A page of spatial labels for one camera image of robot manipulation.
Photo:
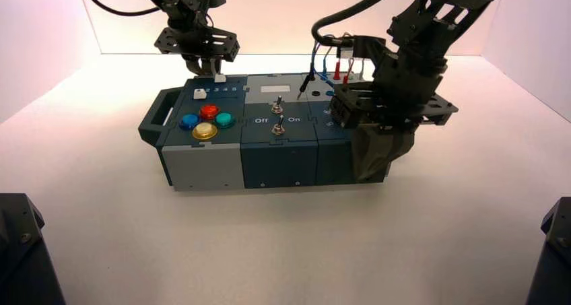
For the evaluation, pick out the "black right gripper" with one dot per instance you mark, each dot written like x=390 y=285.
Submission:
x=401 y=93

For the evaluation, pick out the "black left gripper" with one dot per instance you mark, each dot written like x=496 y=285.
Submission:
x=200 y=42

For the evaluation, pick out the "grey and teal control box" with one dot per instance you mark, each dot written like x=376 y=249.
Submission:
x=276 y=160

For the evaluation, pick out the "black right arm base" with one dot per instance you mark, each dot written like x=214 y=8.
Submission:
x=553 y=267

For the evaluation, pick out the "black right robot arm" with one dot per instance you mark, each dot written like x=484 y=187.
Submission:
x=446 y=13

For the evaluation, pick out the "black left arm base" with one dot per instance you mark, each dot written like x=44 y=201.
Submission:
x=22 y=258

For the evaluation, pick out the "white slider cap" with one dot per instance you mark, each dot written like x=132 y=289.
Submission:
x=199 y=93
x=220 y=78

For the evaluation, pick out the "red round push button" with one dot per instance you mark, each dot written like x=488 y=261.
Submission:
x=208 y=112

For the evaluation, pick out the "teal round push button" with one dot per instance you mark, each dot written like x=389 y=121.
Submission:
x=224 y=120

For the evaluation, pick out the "blue round push button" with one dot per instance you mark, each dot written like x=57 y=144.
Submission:
x=189 y=122

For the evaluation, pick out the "yellow round push button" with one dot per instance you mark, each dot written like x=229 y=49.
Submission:
x=205 y=131

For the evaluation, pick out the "metal toggle switch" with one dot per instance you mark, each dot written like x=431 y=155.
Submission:
x=277 y=106
x=279 y=127

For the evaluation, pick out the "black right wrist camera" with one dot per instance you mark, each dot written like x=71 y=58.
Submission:
x=370 y=46

